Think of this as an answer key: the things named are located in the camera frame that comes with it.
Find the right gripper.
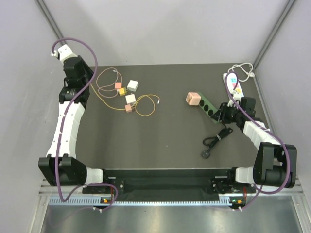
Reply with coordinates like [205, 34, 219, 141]
[211, 102, 242, 124]

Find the green power strip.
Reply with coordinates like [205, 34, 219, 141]
[196, 92, 219, 124]

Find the pink giraffe cube charger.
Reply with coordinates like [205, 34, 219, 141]
[186, 92, 202, 106]

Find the white power strip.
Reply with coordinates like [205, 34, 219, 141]
[223, 73, 244, 97]

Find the pink charger plug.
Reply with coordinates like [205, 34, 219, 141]
[114, 82, 122, 90]

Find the yellow charger plug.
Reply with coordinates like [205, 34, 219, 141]
[119, 87, 128, 96]

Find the white square charger plug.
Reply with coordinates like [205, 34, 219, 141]
[125, 94, 136, 105]

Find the brown pink small charger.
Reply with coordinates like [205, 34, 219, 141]
[125, 104, 135, 113]

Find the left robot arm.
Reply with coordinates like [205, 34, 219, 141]
[38, 56, 110, 193]

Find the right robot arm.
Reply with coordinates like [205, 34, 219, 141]
[211, 97, 297, 192]

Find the black power cord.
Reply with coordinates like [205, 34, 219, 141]
[200, 126, 233, 160]

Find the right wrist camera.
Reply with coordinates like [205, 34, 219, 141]
[227, 90, 243, 107]

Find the pink charger cable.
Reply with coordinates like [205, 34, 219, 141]
[96, 67, 123, 99]

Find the white charger cable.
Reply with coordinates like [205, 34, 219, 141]
[228, 62, 255, 82]

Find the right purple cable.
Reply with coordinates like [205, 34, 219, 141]
[224, 72, 292, 209]

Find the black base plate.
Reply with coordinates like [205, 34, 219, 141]
[82, 168, 258, 211]

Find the grey slotted cable duct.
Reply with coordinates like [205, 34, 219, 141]
[49, 196, 245, 207]

